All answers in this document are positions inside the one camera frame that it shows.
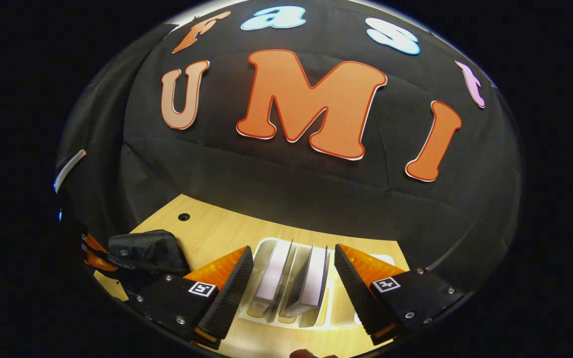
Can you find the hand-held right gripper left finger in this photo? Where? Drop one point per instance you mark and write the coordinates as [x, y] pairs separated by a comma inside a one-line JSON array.
[[229, 298]]

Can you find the book with grey portrait cover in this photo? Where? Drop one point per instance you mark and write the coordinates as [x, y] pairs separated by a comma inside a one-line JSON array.
[[272, 273]]

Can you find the black schoolbag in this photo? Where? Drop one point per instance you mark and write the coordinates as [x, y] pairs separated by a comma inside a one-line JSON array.
[[147, 251]]

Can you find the black backdrop cloth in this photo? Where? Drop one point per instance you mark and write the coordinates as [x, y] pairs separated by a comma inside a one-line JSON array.
[[291, 189]]

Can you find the blue book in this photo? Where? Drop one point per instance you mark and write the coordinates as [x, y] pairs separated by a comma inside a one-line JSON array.
[[311, 283]]

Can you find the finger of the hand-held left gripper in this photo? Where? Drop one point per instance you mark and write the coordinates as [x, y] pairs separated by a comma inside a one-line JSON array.
[[98, 261], [92, 242]]

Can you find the white bookshelf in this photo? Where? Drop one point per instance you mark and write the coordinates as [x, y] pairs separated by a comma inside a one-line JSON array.
[[338, 303]]

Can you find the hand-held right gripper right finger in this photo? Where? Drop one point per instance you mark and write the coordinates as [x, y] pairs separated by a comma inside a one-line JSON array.
[[358, 296]]

